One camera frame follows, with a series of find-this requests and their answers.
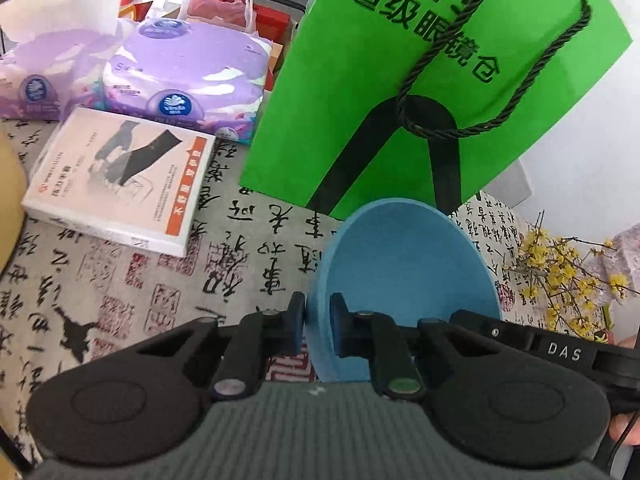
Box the opened purple tissue pack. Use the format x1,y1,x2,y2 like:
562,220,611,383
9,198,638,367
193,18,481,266
0,0,126,122

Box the green paper bag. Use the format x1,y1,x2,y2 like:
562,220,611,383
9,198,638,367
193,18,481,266
239,0,633,221

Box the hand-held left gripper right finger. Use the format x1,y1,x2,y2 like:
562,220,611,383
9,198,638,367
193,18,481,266
327,292,503,402

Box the white glove box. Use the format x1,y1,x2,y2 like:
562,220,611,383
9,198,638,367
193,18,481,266
21,106,217,259

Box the yellow flower branches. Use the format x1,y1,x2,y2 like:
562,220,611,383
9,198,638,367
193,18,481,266
505,210,640,343

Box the yellow thermos jug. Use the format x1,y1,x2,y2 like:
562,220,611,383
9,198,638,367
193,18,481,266
0,122,28,276

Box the clear plastic bag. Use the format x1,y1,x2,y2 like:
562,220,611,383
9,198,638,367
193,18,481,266
179,0,258,36

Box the person's right hand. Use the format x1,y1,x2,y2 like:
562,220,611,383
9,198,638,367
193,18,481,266
607,409,640,450

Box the calligraphy printed tablecloth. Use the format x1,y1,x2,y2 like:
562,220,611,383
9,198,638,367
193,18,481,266
0,110,640,480

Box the red box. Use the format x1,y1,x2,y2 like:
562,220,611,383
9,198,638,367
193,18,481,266
252,2,293,45

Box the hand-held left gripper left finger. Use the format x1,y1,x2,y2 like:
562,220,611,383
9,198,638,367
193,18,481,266
122,290,307,401

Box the blue bowl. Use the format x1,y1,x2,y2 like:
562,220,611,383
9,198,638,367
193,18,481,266
306,199,502,383

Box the black cable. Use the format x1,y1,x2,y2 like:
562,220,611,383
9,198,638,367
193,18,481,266
597,327,640,478

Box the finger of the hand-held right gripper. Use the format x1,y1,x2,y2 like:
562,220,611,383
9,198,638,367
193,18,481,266
448,309,537,359

